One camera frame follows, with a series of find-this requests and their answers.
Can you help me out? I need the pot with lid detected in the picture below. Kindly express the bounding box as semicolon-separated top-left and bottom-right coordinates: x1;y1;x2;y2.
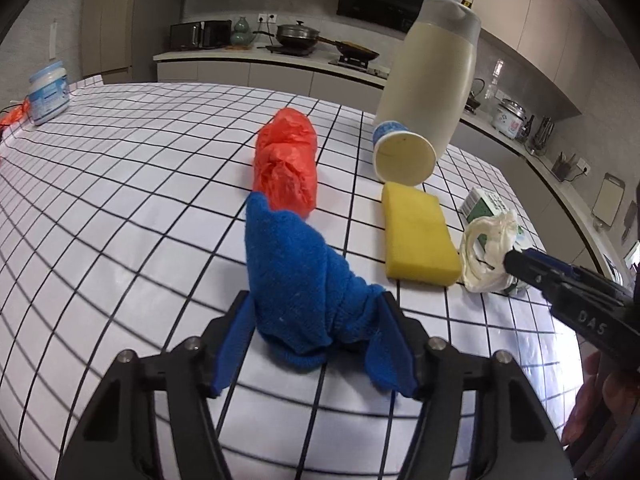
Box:
252;20;321;51

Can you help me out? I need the white black checkered tablecloth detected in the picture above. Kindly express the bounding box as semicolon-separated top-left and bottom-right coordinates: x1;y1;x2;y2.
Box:
0;82;583;480

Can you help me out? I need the red plastic bag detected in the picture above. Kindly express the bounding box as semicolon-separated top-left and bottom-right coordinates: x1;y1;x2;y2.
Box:
253;107;318;219

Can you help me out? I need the blue rimmed paper cup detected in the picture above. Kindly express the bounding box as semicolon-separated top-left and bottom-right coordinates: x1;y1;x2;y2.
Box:
372;120;437;184

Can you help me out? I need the blue cloth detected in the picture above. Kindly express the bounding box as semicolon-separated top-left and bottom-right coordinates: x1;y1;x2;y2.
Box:
245;192;387;372

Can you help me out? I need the black gas stove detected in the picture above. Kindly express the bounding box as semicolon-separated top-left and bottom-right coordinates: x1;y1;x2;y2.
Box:
265;42;391;78

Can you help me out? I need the beige refrigerator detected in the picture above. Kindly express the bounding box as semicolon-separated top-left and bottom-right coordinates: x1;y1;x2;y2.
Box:
80;0;183;83

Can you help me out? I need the cream thermos jug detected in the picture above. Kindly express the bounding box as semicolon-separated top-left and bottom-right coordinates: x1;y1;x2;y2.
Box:
374;0;482;163

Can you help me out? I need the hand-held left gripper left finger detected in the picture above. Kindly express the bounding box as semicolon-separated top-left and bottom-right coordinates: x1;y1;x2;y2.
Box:
55;290;256;480

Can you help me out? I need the white plastic tub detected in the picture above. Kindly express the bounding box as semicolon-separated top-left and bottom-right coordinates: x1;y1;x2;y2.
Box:
27;60;71;126

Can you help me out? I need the steel utensil holder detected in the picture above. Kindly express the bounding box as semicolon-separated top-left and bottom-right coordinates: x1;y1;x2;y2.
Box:
527;116;553;156

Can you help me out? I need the white rice cooker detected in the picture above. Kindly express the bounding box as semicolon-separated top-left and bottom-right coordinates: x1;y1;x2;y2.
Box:
492;97;528;138

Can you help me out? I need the green carton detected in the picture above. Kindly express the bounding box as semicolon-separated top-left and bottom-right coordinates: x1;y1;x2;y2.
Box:
460;187;532;297

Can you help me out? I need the orange plastic bag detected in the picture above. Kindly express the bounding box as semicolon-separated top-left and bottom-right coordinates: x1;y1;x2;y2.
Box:
0;100;27;133

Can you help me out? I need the person's right hand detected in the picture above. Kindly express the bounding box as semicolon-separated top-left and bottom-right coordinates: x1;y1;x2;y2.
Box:
561;352;640;453

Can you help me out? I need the yellow sponge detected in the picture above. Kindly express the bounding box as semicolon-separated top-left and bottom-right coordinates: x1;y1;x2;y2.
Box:
381;182;461;287

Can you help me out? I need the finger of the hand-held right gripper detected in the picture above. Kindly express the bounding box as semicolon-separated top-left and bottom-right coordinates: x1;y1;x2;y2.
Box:
502;249;562;306
524;247;636;302

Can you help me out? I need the white cutting board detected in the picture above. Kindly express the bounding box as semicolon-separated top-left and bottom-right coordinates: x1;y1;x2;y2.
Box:
591;172;626;231

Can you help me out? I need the black microwave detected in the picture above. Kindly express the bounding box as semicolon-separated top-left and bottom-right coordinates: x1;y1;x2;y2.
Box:
168;20;233;52

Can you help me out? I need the green vase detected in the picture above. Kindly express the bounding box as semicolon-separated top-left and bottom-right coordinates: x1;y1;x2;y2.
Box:
230;16;252;47

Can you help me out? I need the black wok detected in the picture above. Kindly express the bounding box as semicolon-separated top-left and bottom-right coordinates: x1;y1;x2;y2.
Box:
317;35;381;61

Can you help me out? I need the black utensil holder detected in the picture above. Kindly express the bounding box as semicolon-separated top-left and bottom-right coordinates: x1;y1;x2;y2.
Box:
551;152;581;181

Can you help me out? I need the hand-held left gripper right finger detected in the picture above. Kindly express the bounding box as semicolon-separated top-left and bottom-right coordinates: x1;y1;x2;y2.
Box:
364;290;573;480

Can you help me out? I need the wok with glass lid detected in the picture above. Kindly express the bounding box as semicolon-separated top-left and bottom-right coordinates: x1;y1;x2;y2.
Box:
465;77;486;111

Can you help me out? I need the white plastic bag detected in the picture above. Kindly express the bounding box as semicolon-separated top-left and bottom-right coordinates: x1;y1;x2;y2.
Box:
459;209;521;293

